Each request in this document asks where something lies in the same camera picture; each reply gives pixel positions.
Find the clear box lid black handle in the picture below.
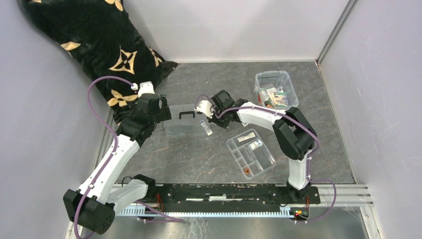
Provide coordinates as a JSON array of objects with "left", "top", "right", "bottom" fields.
[{"left": 164, "top": 104, "right": 211, "bottom": 136}]

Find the white bottle green label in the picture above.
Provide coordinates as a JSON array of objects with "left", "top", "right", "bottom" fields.
[{"left": 258, "top": 89, "right": 271, "bottom": 104}]

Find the clear compartment organizer tray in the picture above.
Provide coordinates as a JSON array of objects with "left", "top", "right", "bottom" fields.
[{"left": 226, "top": 129, "right": 277, "bottom": 180}]

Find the clear plastic storage box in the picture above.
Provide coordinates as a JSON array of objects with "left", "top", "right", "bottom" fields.
[{"left": 254, "top": 70, "right": 299, "bottom": 110}]

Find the white plaster strip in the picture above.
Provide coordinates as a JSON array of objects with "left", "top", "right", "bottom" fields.
[{"left": 237, "top": 132, "right": 256, "bottom": 142}]

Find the colourful bandage packet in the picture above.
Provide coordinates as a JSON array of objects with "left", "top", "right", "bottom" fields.
[{"left": 268, "top": 90, "right": 289, "bottom": 107}]

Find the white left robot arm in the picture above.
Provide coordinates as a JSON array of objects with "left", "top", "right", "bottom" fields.
[{"left": 63, "top": 93, "right": 171, "bottom": 235}]

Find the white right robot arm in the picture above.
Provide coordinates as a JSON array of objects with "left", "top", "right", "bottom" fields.
[{"left": 196, "top": 99, "right": 320, "bottom": 203}]

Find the white blue wipe sachet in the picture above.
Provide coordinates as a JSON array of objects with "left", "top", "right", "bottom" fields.
[{"left": 200, "top": 120, "right": 212, "bottom": 136}]

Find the black floral plush blanket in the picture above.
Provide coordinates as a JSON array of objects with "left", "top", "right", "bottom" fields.
[{"left": 18, "top": 0, "right": 178, "bottom": 123}]

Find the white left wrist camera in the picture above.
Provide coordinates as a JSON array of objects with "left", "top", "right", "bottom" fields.
[{"left": 138, "top": 81, "right": 155, "bottom": 98}]

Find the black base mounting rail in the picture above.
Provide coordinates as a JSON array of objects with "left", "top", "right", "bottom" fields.
[{"left": 135, "top": 174, "right": 321, "bottom": 213}]

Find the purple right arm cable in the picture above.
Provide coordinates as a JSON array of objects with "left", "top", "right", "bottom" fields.
[{"left": 194, "top": 94, "right": 337, "bottom": 223}]

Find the white slotted cable duct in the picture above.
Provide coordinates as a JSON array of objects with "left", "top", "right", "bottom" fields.
[{"left": 117, "top": 204, "right": 308, "bottom": 220}]

